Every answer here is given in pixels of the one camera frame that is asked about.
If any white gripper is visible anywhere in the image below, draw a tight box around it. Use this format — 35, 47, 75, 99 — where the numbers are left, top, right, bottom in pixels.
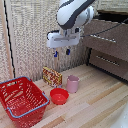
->
46, 29, 81, 58

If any pink mug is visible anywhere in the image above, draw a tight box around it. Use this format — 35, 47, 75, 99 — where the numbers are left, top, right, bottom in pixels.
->
65, 75, 80, 94

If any red plastic shopping basket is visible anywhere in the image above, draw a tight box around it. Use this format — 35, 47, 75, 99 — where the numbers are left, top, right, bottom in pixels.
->
0, 76, 51, 128

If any red yellow patterned box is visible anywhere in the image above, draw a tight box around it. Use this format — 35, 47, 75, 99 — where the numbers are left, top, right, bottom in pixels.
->
41, 65, 64, 88

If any red bowl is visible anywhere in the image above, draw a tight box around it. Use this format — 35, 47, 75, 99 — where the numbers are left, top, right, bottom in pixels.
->
49, 87, 70, 106

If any brown drawer cabinet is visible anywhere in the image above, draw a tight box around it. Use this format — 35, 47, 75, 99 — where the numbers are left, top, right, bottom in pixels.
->
82, 9, 128, 83

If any black cable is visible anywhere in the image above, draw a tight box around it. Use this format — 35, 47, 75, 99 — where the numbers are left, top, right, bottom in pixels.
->
80, 17, 128, 38

